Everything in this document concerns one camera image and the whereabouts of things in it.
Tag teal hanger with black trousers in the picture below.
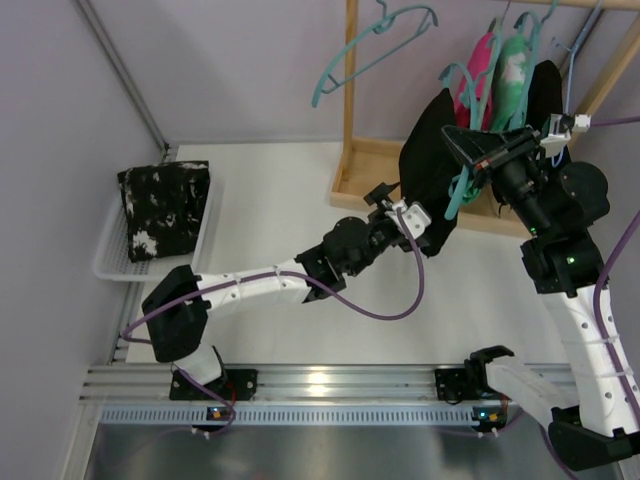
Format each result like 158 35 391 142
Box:
439 62 486 221

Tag black trousers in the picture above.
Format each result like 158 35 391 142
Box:
494 59 566 219
399 88 461 257

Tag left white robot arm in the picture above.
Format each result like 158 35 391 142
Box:
142 183 432 386

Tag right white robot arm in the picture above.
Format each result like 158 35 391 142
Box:
442 126 639 472

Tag teal hanger with green trousers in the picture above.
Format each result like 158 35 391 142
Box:
508 0 558 130

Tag grey-green hanger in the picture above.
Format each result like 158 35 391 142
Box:
468 17 503 130

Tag black trousers on blue hanger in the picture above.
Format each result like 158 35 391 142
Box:
494 59 566 219

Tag pink trousers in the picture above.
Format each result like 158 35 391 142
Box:
454 33 496 130

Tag green patterned trousers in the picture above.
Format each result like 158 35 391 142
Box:
487 35 527 132

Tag light blue hanger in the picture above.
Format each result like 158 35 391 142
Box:
540 0 604 169

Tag empty teal hanger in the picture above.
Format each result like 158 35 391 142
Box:
311 1 441 108

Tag wooden clothes rack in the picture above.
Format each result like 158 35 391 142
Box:
329 0 639 238

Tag black white patterned garment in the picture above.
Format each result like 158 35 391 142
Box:
117 161 211 263

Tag white plastic basket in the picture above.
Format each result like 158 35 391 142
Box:
92 173 224 283

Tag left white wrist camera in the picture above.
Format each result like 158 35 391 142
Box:
384 199 432 240

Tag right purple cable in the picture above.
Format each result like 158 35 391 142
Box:
537 115 640 480

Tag purple cable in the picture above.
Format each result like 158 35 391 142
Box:
537 115 640 480
119 209 429 436

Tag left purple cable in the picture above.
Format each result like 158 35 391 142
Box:
119 209 429 436

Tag aluminium mounting rail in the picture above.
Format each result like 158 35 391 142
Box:
79 363 574 401

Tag grey slotted cable duct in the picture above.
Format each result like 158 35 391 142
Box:
100 404 515 429

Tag aluminium corner post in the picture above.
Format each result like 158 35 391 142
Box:
70 0 170 160

